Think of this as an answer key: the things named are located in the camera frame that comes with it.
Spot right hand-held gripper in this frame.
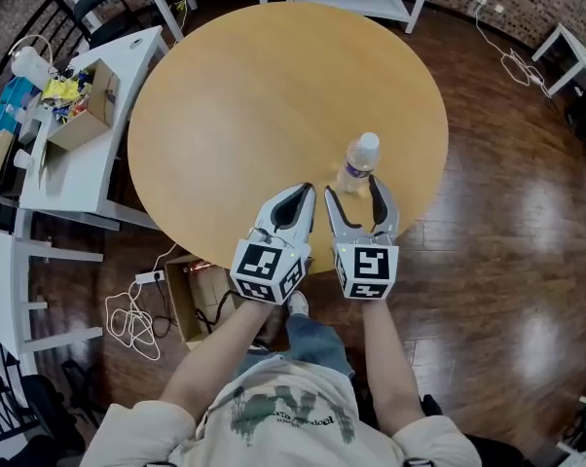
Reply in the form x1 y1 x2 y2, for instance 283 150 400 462
323 174 401 303

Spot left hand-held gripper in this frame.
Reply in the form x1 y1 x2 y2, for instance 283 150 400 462
229 182 318 306

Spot clear plastic bottle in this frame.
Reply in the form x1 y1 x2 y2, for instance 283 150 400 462
335 131 382 195

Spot brown cardboard box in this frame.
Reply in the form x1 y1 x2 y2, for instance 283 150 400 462
163 254 248 352

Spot person's left forearm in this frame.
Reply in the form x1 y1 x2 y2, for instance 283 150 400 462
159 294 275 425

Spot person's right forearm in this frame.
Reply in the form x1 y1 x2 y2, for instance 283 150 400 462
360 299 425 435

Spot blue box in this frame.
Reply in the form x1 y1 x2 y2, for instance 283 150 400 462
0 75 42 145

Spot white shoe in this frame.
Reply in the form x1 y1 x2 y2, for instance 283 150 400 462
287 290 311 317

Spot round wooden table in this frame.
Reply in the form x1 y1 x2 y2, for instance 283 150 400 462
127 1 450 277

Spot blue jeans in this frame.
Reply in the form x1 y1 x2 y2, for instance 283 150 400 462
234 311 355 378

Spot white desk with grommet hole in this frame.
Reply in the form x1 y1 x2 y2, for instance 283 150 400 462
18 25 171 233

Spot cream printed shirt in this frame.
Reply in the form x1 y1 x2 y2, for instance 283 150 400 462
81 355 484 467

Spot cardboard carton of snacks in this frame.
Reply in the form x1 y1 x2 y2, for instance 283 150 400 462
38 57 122 164

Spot assorted snack packets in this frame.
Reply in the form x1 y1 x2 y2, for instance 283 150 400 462
40 68 92 125

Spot small plastic cup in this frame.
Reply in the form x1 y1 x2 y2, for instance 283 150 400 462
13 148 37 172

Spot white rack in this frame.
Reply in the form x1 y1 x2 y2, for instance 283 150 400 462
555 395 586 467

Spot black metal railing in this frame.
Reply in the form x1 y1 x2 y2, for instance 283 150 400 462
0 323 32 448

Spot black cable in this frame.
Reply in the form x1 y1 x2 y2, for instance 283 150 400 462
194 287 237 338
149 282 178 341

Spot coiled white cable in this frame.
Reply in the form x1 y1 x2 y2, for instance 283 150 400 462
104 279 163 362

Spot thin white cable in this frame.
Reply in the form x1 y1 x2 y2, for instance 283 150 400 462
473 0 553 100

